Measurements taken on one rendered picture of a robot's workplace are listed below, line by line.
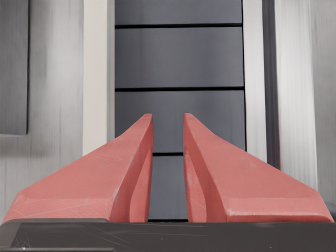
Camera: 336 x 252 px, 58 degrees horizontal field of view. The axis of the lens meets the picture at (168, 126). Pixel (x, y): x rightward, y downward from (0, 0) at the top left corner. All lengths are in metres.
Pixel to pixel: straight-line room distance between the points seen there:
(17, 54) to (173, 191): 0.15
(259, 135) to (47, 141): 0.15
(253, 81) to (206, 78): 0.03
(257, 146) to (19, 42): 0.18
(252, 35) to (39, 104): 0.16
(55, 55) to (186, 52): 0.11
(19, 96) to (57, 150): 0.05
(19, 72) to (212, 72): 0.14
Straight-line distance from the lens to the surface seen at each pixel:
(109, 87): 0.15
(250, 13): 0.20
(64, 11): 0.26
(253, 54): 0.19
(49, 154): 0.25
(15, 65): 0.24
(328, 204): 0.21
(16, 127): 0.24
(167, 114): 0.18
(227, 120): 0.18
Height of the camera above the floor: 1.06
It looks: 86 degrees down
